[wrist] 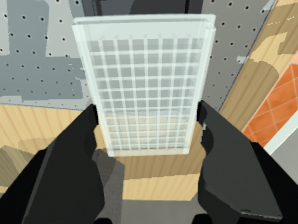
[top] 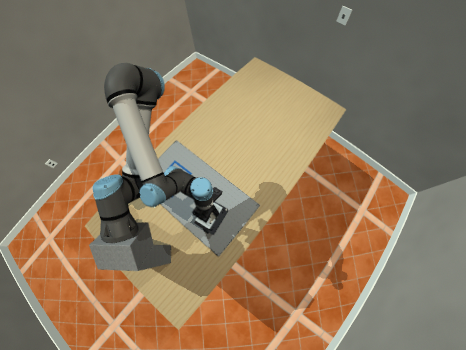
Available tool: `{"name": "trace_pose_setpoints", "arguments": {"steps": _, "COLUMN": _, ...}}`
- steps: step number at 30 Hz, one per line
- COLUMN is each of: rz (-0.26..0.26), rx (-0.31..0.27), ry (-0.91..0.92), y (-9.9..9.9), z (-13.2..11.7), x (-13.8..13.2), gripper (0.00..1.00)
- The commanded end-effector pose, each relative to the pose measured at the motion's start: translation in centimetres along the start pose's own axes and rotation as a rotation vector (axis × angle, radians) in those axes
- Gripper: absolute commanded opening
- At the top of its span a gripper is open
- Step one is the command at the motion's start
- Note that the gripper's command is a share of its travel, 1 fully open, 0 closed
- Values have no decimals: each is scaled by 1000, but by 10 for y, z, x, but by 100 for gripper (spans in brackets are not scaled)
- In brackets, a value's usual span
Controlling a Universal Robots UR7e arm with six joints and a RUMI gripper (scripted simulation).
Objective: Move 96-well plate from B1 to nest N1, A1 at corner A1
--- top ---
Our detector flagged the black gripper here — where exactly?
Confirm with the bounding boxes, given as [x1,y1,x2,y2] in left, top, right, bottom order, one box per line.
[192,205,219,224]

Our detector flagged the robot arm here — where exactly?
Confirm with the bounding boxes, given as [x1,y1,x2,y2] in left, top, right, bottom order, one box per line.
[93,63,222,243]

